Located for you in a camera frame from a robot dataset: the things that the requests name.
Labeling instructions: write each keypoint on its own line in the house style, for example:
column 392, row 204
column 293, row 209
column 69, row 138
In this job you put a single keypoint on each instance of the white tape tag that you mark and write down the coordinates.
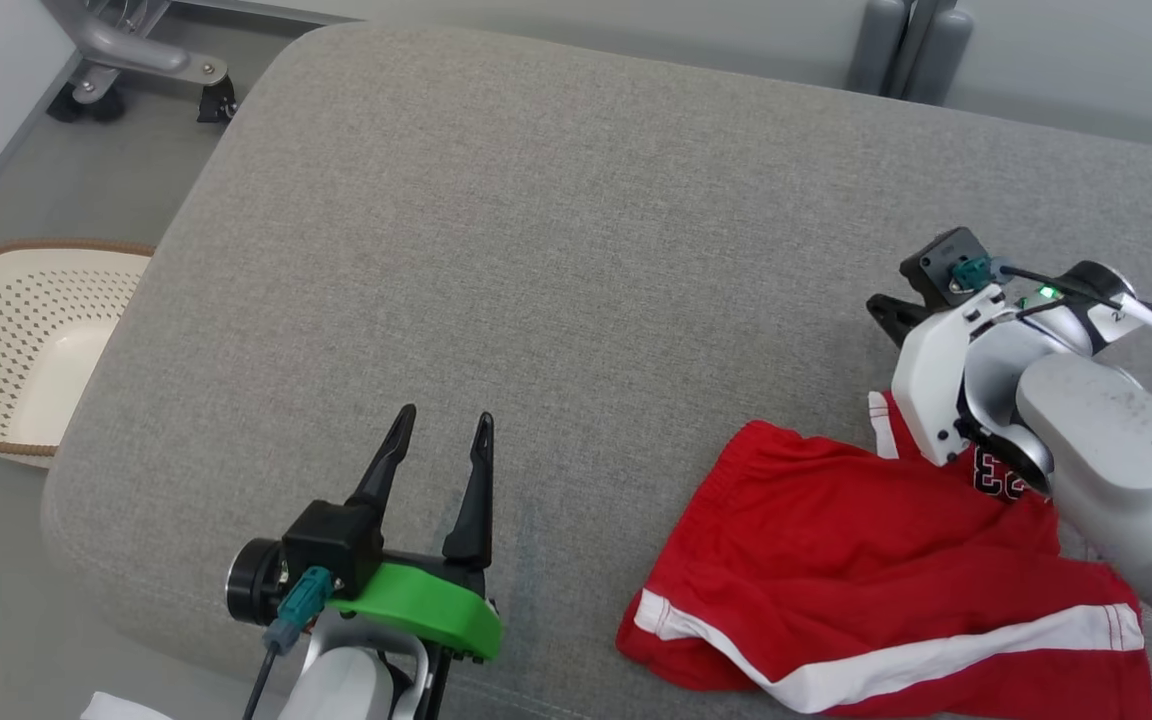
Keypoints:
column 1126, row 312
column 121, row 708

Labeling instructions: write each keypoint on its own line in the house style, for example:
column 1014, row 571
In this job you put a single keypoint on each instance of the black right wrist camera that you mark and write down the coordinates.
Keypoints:
column 936, row 262

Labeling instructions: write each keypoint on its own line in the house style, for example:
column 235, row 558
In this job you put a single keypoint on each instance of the grey partition post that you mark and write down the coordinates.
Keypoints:
column 876, row 50

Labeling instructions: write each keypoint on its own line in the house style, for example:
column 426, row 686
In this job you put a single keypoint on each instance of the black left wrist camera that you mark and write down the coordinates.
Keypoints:
column 331, row 545

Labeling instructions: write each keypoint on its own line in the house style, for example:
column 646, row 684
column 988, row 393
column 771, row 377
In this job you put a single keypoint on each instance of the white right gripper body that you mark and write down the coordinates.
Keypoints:
column 931, row 380

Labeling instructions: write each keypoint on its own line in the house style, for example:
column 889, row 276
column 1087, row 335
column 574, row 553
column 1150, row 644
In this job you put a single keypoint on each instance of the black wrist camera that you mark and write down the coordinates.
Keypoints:
column 331, row 545
column 936, row 262

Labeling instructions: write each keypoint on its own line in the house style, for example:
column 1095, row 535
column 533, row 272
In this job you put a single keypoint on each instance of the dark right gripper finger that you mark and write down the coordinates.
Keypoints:
column 898, row 318

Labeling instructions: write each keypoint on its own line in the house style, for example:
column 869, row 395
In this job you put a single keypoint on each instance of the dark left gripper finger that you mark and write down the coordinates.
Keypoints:
column 386, row 470
column 476, row 500

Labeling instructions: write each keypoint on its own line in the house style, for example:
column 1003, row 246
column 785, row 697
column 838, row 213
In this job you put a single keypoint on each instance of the red white-striped shorts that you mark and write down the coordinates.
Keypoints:
column 836, row 540

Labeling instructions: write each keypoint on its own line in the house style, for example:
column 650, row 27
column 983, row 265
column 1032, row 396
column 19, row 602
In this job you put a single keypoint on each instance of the grey wheeled frame leg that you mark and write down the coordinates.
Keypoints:
column 126, row 45

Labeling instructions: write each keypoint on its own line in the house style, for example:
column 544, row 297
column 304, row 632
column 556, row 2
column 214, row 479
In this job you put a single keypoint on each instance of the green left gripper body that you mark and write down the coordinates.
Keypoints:
column 436, row 610

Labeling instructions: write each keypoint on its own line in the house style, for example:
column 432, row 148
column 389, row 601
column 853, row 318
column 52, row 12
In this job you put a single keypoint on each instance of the cream perforated laundry basket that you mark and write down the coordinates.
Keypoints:
column 36, row 340

